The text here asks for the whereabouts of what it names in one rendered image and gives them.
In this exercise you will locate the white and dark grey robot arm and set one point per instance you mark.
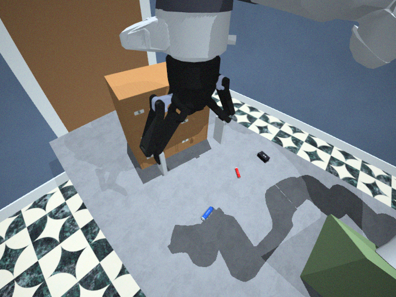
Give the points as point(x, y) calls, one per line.
point(198, 31)

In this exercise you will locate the blue aa battery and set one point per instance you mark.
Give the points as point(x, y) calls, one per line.
point(207, 213)

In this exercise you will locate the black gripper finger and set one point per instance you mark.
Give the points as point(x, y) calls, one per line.
point(222, 118)
point(159, 130)

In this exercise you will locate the brown wooden chest of drawers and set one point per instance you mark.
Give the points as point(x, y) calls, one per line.
point(133, 83)

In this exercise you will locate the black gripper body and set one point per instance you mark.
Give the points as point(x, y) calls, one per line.
point(191, 76)

